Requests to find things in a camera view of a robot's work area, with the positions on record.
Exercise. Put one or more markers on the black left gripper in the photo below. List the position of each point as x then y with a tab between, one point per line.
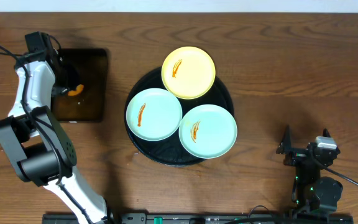
61	91

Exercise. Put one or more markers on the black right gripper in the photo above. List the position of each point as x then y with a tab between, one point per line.
297	154

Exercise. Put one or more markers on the orange green sponge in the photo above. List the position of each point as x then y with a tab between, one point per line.
76	91

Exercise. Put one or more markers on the light green plate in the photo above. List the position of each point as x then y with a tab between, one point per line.
208	131
153	114

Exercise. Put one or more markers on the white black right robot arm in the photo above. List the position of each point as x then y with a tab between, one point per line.
313	194

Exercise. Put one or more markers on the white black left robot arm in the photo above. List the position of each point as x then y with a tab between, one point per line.
36	145

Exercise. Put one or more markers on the black rectangular water tray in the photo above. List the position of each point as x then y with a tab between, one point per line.
91	67

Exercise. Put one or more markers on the black round tray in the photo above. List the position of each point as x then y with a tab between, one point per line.
170	151

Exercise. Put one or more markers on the yellow plate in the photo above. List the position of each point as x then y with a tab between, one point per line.
188	72

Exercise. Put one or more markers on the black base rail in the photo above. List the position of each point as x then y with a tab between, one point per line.
141	218

